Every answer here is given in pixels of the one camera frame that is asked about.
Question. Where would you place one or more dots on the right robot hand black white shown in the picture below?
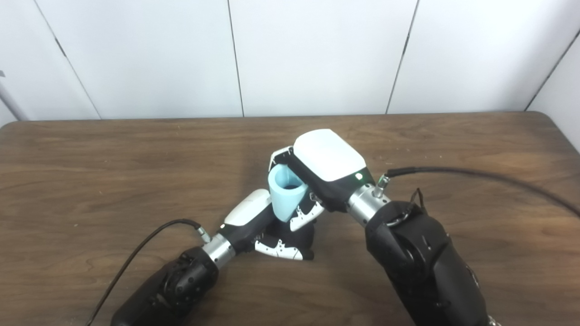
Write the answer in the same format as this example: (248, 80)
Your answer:
(331, 167)

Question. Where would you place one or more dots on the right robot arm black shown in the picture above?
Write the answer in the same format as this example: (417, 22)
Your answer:
(421, 262)

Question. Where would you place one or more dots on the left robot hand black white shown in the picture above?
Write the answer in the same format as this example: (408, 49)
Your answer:
(247, 217)

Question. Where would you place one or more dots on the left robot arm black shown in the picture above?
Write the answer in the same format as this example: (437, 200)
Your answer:
(176, 285)

